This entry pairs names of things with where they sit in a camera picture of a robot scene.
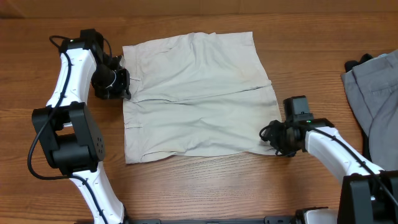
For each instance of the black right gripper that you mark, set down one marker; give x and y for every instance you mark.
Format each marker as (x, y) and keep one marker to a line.
(272, 137)

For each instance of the beige cargo shorts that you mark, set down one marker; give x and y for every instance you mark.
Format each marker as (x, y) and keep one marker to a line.
(196, 95)

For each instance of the black garment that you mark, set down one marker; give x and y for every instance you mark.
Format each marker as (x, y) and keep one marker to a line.
(352, 63)

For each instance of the grey shorts pile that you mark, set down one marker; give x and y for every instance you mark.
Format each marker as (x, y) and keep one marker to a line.
(371, 90)

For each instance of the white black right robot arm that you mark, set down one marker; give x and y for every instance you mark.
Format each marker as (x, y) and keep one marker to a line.
(368, 192)

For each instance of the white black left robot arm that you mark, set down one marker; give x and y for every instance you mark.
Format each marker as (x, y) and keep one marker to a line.
(68, 142)

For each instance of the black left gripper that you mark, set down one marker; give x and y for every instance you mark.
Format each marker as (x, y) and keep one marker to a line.
(120, 91)

